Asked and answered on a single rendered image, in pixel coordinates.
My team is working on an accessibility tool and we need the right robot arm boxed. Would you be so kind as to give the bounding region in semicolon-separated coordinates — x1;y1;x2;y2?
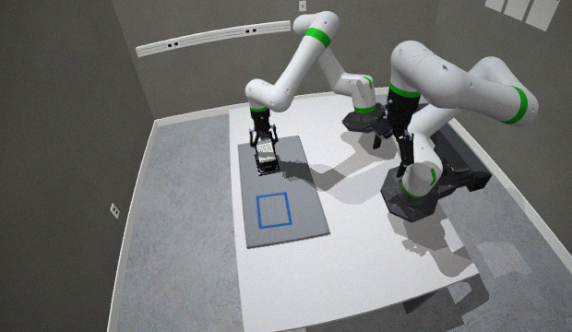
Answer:
245;11;388;125

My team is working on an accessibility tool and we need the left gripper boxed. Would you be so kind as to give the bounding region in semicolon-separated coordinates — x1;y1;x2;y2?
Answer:
373;106;414;178

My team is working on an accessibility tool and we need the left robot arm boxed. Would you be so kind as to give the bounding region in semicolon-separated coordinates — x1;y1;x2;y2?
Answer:
387;41;539;207

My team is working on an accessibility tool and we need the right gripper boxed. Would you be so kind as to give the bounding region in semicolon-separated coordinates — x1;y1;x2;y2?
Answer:
249;119;279;157

